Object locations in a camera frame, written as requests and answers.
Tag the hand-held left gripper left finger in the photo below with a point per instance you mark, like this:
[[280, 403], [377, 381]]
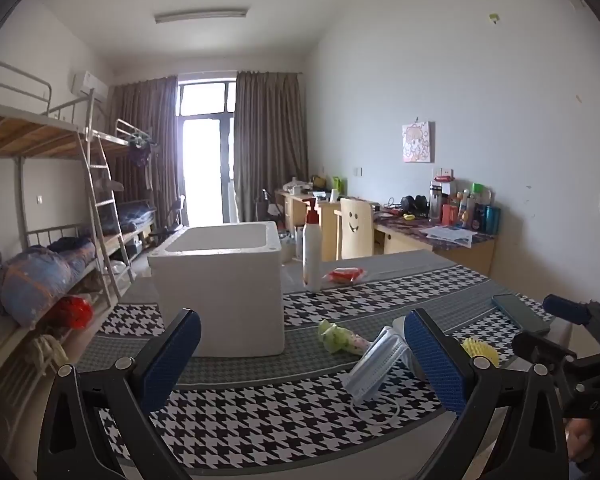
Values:
[[172, 360]]

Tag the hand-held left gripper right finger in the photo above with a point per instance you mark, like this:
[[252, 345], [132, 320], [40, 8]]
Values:
[[435, 360]]

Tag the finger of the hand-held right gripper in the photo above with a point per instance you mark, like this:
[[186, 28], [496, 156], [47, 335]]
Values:
[[540, 350], [567, 308]]

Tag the yellow foam fruit net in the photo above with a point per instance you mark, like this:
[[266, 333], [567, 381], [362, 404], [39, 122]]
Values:
[[477, 347]]

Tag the white ridged plastic item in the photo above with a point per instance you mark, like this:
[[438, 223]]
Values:
[[375, 365]]

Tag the white foam box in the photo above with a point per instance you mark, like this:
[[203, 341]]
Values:
[[220, 300]]

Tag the green tissue packet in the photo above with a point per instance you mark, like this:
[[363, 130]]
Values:
[[337, 337]]

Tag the person's right hand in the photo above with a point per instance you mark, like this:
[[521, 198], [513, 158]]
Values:
[[580, 440]]

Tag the dark smartphone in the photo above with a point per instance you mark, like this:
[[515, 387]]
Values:
[[520, 312]]

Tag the wooden desk with patterned top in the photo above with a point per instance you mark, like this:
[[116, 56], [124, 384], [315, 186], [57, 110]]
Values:
[[475, 257]]

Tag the red plastic bag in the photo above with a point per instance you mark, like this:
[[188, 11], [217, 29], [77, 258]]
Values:
[[72, 312]]

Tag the red snack packet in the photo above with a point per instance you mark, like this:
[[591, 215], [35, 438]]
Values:
[[345, 275]]

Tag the houndstooth grey tablecloth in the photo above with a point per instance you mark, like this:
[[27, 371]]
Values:
[[280, 425]]

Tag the printed paper sheets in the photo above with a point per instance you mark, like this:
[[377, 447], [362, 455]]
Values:
[[450, 235]]

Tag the pale yellow cloth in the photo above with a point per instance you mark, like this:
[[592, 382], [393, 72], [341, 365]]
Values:
[[45, 355]]

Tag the group of bottles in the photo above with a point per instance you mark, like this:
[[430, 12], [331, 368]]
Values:
[[467, 210]]

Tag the black folding chair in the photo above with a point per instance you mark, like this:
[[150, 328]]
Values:
[[172, 217]]

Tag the dark blue bedding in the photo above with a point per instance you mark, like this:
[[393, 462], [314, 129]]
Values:
[[135, 217]]

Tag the wooden smiley face chair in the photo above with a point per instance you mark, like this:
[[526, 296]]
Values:
[[356, 227]]

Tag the black headphones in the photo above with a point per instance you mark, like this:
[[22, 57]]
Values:
[[414, 204]]

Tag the rolled blue orange quilt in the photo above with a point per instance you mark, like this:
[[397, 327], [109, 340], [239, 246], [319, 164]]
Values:
[[40, 275]]

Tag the white red pump lotion bottle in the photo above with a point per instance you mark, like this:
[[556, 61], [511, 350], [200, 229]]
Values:
[[311, 255]]

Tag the metal bunk bed ladder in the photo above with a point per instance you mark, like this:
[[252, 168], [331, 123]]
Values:
[[100, 205]]

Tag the wooden desk with drawers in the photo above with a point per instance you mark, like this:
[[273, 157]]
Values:
[[292, 207]]

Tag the green box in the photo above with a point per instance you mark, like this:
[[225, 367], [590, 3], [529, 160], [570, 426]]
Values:
[[338, 185]]

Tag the glass balcony door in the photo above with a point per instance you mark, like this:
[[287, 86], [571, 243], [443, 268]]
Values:
[[207, 160]]

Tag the purple hanging clothing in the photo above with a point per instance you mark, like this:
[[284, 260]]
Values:
[[141, 155]]

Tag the metal bunk bed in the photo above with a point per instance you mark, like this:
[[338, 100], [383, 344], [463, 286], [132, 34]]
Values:
[[10, 132], [125, 137]]

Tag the brown curtain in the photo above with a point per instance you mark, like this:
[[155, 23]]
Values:
[[140, 125], [270, 135]]

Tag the white air conditioner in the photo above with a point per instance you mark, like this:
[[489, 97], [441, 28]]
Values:
[[87, 82]]

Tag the ceiling tube light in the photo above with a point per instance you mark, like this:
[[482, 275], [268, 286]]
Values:
[[200, 15]]

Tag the pink cartoon wall poster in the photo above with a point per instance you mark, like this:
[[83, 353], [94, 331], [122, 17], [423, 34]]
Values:
[[418, 142]]

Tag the small wall hook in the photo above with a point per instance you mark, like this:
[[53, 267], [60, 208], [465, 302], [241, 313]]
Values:
[[494, 18]]

